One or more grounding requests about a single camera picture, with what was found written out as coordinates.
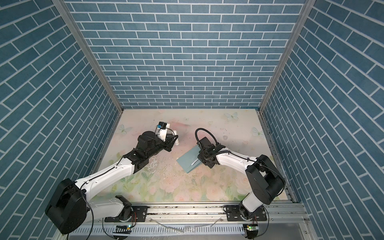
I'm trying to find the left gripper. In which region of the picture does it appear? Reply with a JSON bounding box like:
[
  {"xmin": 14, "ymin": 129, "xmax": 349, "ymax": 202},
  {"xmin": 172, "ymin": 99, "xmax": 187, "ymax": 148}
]
[{"xmin": 145, "ymin": 132, "xmax": 179, "ymax": 160}]

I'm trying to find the teal envelope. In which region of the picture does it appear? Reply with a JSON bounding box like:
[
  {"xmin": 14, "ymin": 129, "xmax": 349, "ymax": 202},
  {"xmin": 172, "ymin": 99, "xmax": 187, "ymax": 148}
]
[{"xmin": 177, "ymin": 146, "xmax": 202, "ymax": 174}]

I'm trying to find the white glue stick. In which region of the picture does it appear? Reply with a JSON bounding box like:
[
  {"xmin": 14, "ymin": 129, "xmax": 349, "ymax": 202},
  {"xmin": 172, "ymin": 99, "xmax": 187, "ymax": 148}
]
[{"xmin": 174, "ymin": 131, "xmax": 179, "ymax": 146}]

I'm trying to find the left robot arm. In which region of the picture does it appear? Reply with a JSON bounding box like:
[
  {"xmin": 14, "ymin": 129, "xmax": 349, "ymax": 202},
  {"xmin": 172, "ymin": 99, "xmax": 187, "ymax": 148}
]
[{"xmin": 45, "ymin": 131, "xmax": 178, "ymax": 235}]

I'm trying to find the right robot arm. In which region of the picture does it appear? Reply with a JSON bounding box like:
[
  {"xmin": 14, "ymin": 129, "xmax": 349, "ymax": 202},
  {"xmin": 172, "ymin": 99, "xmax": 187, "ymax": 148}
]
[{"xmin": 197, "ymin": 137, "xmax": 286, "ymax": 220}]

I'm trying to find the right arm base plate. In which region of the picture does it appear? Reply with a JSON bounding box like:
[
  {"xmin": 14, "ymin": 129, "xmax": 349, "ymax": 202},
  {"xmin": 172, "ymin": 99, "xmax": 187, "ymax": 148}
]
[{"xmin": 223, "ymin": 204, "xmax": 268, "ymax": 222}]

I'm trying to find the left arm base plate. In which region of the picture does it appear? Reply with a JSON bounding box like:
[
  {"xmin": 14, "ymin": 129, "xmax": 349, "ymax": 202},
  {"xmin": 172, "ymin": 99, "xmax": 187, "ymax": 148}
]
[{"xmin": 105, "ymin": 206, "xmax": 148, "ymax": 223}]

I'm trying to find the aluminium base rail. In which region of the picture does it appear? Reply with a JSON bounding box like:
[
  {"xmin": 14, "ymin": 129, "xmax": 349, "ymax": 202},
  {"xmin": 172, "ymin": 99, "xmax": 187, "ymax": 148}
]
[{"xmin": 62, "ymin": 202, "xmax": 310, "ymax": 226}]

